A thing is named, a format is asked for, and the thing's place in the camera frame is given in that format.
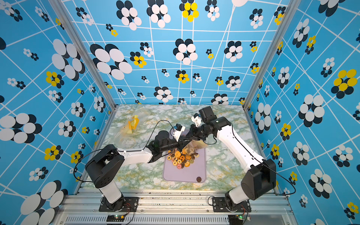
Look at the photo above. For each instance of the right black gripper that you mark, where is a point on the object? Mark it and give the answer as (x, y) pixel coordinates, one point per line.
(193, 134)

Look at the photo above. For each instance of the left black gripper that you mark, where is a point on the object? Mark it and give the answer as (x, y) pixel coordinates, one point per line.
(182, 143)

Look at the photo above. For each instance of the ziploc cookie bag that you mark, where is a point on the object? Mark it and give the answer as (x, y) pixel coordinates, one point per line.
(192, 147)
(123, 137)

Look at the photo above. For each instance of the poured cookies pile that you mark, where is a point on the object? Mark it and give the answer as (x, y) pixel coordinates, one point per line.
(182, 159)

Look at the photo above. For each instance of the ziploc bag of cookies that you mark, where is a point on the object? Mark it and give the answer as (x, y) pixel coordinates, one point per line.
(139, 117)

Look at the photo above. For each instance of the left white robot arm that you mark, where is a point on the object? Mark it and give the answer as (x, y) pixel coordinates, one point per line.
(104, 166)

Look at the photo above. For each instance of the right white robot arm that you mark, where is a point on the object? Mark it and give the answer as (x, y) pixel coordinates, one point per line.
(260, 174)

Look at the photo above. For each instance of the lilac rectangular tray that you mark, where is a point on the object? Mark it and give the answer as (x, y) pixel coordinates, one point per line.
(189, 174)

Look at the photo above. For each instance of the left green circuit board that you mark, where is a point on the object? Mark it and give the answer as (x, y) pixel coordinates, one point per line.
(115, 219)

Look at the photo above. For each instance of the green circuit board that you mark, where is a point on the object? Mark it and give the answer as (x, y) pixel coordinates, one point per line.
(115, 219)
(236, 219)

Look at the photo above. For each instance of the right green circuit board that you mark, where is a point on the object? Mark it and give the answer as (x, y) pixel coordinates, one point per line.
(236, 219)

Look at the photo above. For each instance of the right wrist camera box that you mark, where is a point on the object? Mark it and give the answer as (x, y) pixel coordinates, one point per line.
(205, 115)

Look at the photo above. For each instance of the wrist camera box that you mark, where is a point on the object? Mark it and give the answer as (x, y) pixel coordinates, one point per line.
(177, 131)
(205, 115)

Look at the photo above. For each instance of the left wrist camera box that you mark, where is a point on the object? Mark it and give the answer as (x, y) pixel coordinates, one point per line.
(177, 131)

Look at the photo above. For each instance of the aluminium front rail frame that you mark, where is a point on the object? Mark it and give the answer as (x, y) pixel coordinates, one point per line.
(173, 207)

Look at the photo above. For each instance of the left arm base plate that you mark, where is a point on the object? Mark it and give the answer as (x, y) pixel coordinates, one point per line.
(124, 204)

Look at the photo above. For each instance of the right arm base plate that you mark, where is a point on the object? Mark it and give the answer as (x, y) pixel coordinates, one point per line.
(222, 204)

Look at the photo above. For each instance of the right aluminium corner post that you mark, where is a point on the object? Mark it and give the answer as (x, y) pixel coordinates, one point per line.
(290, 12)

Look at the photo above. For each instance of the aluminium corner post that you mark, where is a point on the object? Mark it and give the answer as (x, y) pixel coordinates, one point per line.
(290, 12)
(72, 32)

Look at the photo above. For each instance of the left aluminium corner post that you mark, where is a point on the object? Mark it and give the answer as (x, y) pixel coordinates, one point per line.
(72, 32)

